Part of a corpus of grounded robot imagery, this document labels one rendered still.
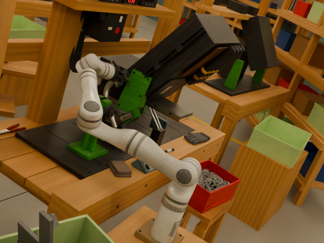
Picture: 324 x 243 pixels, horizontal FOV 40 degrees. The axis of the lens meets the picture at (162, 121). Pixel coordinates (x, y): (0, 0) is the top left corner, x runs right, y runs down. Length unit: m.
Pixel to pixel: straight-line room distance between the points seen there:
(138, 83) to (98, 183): 0.58
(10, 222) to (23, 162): 1.15
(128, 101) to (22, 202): 1.33
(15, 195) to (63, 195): 1.57
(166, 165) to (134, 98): 0.68
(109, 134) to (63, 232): 0.39
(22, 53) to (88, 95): 0.53
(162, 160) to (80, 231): 0.37
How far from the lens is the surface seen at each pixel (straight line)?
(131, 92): 2.18
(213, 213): 2.17
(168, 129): 2.63
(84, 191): 1.78
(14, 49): 2.07
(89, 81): 1.77
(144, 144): 1.58
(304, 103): 5.06
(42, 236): 1.22
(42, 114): 2.25
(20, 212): 3.12
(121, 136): 1.61
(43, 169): 1.90
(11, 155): 1.95
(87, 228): 1.55
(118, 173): 1.94
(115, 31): 2.24
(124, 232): 1.72
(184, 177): 1.56
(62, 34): 2.12
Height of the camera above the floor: 1.84
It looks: 20 degrees down
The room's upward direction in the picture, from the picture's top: 20 degrees clockwise
